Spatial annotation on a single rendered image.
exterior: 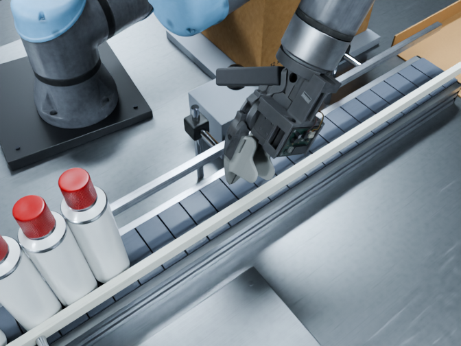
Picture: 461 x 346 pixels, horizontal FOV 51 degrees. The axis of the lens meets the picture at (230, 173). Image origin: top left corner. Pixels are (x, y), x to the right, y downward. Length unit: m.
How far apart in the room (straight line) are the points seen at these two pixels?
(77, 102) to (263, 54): 0.34
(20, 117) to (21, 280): 0.46
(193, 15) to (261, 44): 0.42
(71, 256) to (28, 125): 0.42
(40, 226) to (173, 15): 0.25
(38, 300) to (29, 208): 0.13
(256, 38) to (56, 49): 0.34
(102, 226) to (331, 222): 0.38
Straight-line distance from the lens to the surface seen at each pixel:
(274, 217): 0.76
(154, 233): 0.71
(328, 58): 0.58
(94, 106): 0.89
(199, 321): 0.65
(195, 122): 0.72
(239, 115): 0.62
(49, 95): 0.90
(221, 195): 0.74
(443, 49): 1.16
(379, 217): 0.81
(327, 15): 0.56
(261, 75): 0.63
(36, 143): 0.91
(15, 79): 1.05
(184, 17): 0.50
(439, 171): 0.91
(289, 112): 0.60
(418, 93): 0.90
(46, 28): 0.80
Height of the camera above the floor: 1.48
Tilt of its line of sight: 52 degrees down
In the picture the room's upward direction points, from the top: straight up
